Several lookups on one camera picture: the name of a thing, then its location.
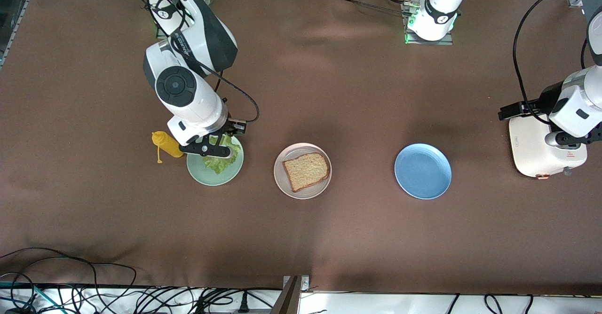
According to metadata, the green lettuce leaf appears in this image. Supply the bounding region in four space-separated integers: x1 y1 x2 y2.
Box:
202 134 242 175

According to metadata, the yellow squeeze bottle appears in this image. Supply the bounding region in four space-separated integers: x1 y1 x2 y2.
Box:
151 131 185 164

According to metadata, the brown bread slice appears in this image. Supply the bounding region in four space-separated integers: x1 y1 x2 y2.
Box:
282 152 330 193

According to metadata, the green plate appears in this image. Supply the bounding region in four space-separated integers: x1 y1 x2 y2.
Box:
186 133 245 187

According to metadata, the beige plate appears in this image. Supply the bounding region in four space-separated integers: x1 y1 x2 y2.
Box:
274 143 333 200

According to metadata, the blue plate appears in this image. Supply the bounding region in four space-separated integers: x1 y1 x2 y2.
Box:
394 143 452 200

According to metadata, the white two-slot toaster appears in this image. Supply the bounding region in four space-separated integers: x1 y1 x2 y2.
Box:
509 114 588 180

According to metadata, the brown tablecloth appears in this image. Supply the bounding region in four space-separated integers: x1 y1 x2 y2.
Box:
0 0 602 297

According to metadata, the clear plastic box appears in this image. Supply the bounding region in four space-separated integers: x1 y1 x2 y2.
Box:
0 0 30 36

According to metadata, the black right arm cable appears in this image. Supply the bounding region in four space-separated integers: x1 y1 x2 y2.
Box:
141 0 261 124

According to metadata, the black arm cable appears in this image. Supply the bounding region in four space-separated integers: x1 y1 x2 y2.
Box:
512 0 602 126
141 0 261 124

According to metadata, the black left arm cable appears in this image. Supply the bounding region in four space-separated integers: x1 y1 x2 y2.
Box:
512 0 602 126

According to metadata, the aluminium post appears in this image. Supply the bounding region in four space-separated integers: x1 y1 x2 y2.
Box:
270 275 311 314

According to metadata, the grey braided cable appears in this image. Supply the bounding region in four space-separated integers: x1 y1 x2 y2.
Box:
336 0 411 16

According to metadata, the teal cable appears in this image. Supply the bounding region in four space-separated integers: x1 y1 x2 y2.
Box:
0 281 64 314

